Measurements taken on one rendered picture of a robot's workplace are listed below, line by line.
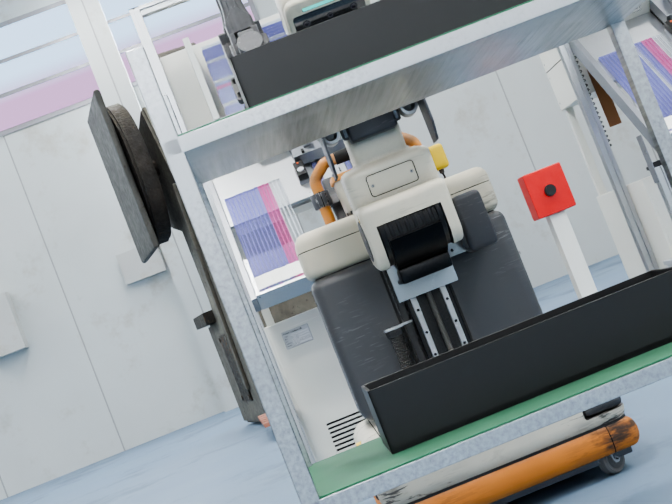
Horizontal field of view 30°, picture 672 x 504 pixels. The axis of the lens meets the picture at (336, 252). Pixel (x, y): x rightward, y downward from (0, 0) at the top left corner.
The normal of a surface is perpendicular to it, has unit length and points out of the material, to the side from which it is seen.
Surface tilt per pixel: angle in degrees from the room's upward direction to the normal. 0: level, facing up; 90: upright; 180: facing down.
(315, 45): 90
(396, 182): 98
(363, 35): 90
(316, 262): 90
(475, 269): 90
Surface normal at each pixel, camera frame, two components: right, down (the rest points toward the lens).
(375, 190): 0.08, 0.08
